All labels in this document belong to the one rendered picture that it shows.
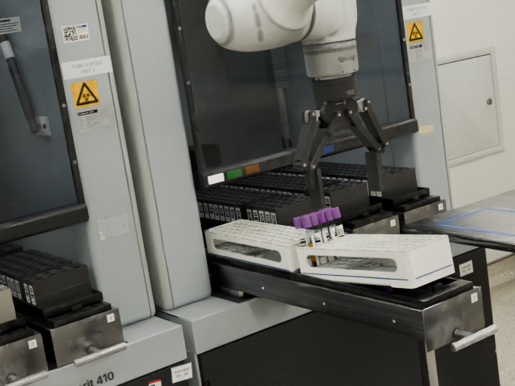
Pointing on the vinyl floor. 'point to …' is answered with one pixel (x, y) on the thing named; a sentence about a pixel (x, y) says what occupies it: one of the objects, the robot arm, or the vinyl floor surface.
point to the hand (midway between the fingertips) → (346, 192)
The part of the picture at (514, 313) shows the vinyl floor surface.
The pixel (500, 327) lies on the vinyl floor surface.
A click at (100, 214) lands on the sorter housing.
